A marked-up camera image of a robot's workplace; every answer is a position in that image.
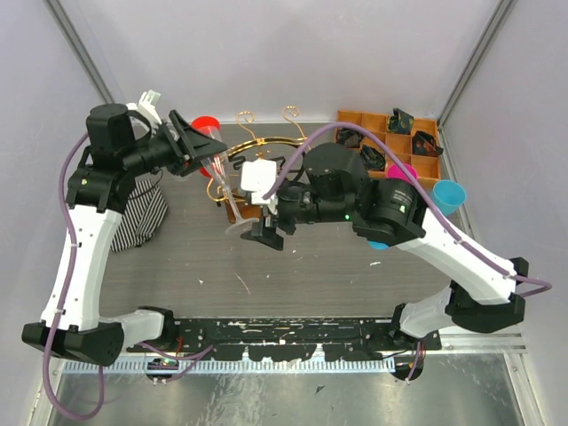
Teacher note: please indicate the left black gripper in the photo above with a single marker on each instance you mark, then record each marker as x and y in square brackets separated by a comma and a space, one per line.
[194, 143]

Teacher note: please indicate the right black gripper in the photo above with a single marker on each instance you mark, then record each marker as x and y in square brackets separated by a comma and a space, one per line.
[269, 238]

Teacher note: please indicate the clear wine glass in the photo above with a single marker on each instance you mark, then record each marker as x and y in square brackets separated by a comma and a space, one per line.
[222, 178]

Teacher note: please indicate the red wine glass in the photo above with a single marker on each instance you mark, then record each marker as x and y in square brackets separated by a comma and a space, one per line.
[210, 127]

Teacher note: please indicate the black white striped cloth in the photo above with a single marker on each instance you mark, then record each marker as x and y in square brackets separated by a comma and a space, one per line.
[145, 211]

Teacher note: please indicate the pink wine glass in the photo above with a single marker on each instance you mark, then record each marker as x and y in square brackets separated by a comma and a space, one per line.
[394, 171]

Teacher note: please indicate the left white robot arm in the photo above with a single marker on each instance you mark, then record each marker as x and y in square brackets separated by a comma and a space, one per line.
[93, 203]

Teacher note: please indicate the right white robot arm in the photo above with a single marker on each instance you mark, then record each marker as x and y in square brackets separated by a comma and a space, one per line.
[391, 213]

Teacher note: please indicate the black sock in tray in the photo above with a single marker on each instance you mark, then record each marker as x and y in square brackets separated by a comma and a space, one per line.
[348, 138]
[373, 159]

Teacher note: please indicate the patterned dark sock in tray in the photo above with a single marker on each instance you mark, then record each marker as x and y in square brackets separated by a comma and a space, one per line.
[400, 122]

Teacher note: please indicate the wooden compartment tray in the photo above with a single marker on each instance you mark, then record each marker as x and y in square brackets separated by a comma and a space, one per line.
[428, 168]

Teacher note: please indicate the dark sock right tray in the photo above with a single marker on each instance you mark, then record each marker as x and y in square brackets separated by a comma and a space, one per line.
[424, 144]

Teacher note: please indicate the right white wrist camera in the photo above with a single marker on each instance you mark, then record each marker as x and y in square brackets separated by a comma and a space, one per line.
[257, 178]

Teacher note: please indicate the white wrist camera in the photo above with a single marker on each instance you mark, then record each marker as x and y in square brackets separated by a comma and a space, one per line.
[145, 109]
[257, 178]

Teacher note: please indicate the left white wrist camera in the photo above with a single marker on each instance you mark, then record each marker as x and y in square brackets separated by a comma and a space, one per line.
[145, 109]

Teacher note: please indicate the black mounting base plate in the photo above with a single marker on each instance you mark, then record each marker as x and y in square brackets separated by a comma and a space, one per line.
[286, 339]

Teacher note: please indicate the gold wire wine glass rack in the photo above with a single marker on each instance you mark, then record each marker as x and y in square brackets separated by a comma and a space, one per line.
[249, 150]

